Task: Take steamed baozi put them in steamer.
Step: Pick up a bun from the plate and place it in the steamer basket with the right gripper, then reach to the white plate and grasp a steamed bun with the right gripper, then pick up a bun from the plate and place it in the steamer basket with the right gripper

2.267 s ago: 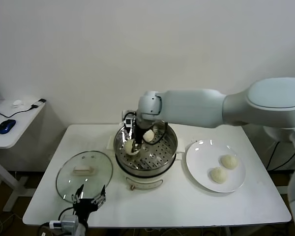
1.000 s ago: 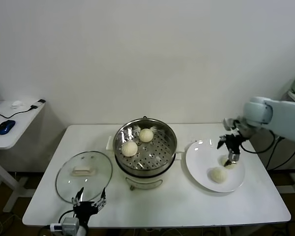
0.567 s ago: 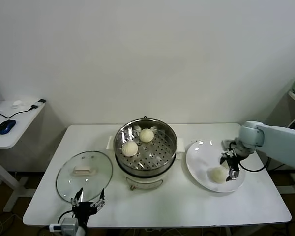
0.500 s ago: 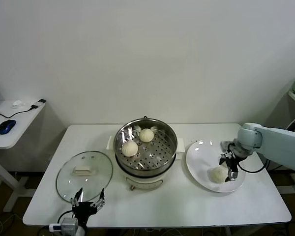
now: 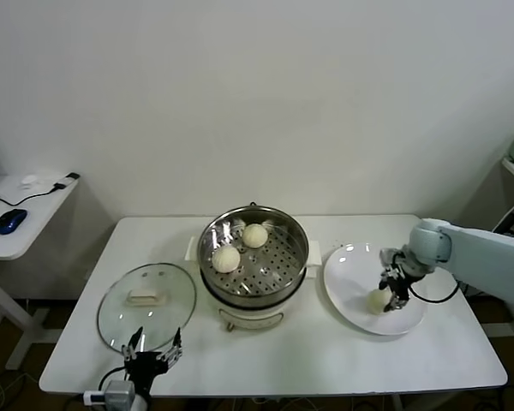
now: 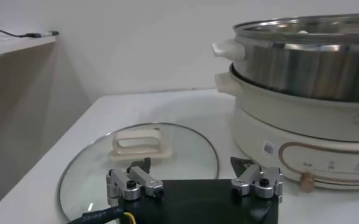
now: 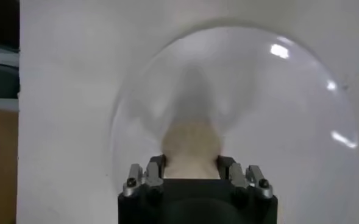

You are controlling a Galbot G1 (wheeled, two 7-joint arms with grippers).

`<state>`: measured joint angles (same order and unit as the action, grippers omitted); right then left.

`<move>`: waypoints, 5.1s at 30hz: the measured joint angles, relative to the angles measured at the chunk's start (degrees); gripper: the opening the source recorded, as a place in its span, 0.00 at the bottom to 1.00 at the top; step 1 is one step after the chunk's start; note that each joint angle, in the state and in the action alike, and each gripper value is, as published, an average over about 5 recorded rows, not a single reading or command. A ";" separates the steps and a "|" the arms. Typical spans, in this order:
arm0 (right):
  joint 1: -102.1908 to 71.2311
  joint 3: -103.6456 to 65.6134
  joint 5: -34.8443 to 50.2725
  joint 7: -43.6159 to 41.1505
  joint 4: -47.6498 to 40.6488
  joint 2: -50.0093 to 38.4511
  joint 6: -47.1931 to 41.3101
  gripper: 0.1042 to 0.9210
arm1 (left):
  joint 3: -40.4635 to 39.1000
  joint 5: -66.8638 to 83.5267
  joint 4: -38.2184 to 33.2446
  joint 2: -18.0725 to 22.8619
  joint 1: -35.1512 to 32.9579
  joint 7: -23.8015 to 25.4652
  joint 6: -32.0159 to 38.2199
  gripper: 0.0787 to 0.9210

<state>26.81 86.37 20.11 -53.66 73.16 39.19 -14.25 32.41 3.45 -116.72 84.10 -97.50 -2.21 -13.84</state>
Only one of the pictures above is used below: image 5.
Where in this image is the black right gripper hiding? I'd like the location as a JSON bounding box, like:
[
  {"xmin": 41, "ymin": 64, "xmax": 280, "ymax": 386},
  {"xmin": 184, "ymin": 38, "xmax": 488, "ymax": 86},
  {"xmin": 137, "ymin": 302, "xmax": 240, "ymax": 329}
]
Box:
[{"xmin": 379, "ymin": 247, "xmax": 412, "ymax": 313}]

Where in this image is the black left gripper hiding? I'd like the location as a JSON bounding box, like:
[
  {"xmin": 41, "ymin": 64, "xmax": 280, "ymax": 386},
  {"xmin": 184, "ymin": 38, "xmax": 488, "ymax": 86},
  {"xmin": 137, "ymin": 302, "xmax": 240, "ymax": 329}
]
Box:
[{"xmin": 122, "ymin": 326, "xmax": 184, "ymax": 397}]

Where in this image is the white steamed baozi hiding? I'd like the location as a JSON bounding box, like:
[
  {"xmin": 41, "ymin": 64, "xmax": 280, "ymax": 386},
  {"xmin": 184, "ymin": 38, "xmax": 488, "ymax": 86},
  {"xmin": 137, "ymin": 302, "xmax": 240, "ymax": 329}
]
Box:
[
  {"xmin": 242, "ymin": 223, "xmax": 270, "ymax": 249},
  {"xmin": 367, "ymin": 289, "xmax": 393, "ymax": 316},
  {"xmin": 211, "ymin": 245, "xmax": 242, "ymax": 274}
]

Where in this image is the glass lid cream handle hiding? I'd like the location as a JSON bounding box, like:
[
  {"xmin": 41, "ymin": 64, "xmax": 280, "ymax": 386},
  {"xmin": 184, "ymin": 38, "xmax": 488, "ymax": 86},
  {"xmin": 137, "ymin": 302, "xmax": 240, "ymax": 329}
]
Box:
[{"xmin": 96, "ymin": 262, "xmax": 198, "ymax": 354}]

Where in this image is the white tag on left arm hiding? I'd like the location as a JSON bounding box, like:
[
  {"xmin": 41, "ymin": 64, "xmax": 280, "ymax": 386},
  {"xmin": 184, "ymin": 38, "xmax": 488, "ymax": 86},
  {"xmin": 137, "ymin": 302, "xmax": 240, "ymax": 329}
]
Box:
[{"xmin": 83, "ymin": 390, "xmax": 108, "ymax": 407}]

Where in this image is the steel perforated steamer basket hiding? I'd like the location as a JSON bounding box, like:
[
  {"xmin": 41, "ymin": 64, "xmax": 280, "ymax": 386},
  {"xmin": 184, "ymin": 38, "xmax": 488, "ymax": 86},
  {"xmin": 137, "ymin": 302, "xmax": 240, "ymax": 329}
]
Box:
[{"xmin": 188, "ymin": 206, "xmax": 322, "ymax": 307}]

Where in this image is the white round plate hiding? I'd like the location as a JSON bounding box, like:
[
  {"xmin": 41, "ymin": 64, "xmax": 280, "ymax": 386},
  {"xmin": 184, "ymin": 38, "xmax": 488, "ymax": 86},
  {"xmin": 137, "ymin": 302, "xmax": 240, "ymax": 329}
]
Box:
[{"xmin": 323, "ymin": 242, "xmax": 427, "ymax": 337}]

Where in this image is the white electric cooker base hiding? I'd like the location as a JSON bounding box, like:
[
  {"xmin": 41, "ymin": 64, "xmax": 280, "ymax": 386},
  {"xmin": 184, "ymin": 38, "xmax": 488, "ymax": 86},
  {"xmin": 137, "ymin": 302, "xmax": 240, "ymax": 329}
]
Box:
[{"xmin": 183, "ymin": 236, "xmax": 323, "ymax": 333}]

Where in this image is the blue computer mouse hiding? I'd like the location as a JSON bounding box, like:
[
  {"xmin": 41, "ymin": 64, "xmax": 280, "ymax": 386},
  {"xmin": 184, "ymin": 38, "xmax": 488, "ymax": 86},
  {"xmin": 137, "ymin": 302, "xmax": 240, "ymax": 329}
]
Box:
[{"xmin": 0, "ymin": 208, "xmax": 28, "ymax": 235}]

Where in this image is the white crumpled tissue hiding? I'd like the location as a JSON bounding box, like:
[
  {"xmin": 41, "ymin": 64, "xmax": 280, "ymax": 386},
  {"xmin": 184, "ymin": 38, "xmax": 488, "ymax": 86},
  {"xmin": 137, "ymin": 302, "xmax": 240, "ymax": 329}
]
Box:
[{"xmin": 21, "ymin": 170, "xmax": 63, "ymax": 189}]

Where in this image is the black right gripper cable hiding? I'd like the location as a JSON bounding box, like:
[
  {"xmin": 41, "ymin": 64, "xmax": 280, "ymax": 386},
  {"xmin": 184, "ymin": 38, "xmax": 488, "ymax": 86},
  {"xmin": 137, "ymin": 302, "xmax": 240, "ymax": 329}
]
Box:
[{"xmin": 409, "ymin": 280, "xmax": 460, "ymax": 304}]

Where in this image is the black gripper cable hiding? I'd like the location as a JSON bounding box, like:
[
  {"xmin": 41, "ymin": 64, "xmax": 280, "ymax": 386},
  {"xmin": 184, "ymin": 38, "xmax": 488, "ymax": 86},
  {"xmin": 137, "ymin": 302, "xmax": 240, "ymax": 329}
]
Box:
[
  {"xmin": 409, "ymin": 280, "xmax": 460, "ymax": 304},
  {"xmin": 98, "ymin": 366, "xmax": 129, "ymax": 393}
]

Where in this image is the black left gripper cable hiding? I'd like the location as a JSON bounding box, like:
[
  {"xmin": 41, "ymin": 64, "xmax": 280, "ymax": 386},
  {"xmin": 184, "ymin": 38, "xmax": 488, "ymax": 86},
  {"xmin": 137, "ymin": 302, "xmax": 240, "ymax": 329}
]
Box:
[{"xmin": 98, "ymin": 366, "xmax": 129, "ymax": 393}]

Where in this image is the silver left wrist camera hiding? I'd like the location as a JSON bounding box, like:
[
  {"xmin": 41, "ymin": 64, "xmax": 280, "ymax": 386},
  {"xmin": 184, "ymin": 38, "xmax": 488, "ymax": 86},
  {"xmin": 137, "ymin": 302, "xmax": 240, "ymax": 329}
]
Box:
[{"xmin": 105, "ymin": 379, "xmax": 137, "ymax": 408}]

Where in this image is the black desk cable with adapter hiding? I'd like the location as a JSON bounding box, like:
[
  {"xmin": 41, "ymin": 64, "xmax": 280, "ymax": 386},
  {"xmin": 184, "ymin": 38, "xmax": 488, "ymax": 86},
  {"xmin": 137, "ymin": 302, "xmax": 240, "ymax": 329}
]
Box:
[{"xmin": 0, "ymin": 172, "xmax": 81, "ymax": 206}]

